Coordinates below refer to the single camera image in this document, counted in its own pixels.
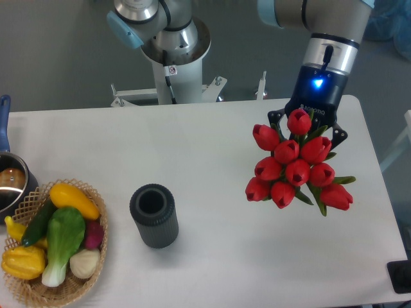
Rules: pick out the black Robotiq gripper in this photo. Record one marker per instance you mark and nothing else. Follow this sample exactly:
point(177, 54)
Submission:
point(319, 92)

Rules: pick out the red tulip bouquet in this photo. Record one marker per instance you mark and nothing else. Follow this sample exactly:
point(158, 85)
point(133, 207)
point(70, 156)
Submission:
point(297, 168)

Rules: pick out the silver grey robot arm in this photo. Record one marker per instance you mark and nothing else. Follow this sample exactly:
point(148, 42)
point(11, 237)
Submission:
point(336, 27)

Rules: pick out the dark grey ribbed vase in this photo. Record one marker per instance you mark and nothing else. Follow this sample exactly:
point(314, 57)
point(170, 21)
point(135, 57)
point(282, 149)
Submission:
point(152, 208)

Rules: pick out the blue plastic bag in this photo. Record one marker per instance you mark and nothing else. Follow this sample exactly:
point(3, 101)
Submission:
point(390, 20)

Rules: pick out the black device at edge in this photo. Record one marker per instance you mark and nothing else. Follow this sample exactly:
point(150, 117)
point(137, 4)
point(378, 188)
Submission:
point(399, 273)

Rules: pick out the purple red radish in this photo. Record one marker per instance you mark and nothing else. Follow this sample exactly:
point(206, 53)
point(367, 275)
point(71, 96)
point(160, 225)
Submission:
point(93, 235)

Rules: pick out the yellow squash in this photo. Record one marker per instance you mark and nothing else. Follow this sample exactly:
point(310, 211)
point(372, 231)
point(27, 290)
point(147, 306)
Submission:
point(66, 195)

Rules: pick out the green bok choy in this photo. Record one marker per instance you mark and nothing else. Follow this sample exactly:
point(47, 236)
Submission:
point(66, 230)

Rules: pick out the white garlic bulb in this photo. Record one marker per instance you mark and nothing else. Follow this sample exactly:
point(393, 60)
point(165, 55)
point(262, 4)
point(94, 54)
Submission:
point(84, 263)

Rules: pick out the dark green cucumber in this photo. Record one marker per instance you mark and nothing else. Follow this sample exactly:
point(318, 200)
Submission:
point(38, 226)

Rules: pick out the small yellow gourd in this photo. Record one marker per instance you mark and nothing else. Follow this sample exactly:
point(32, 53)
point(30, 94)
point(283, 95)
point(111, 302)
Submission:
point(16, 231)

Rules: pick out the woven wicker basket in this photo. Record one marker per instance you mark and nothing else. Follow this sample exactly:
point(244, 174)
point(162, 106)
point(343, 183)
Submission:
point(32, 293)

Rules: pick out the yellow bell pepper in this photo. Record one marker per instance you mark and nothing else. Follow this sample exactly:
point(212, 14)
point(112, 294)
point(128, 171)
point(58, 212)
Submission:
point(24, 262)

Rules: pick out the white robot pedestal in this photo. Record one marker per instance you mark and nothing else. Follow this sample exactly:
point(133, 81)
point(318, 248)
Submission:
point(177, 64)

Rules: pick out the blue handled saucepan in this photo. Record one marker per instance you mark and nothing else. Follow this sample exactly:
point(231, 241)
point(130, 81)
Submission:
point(17, 181)

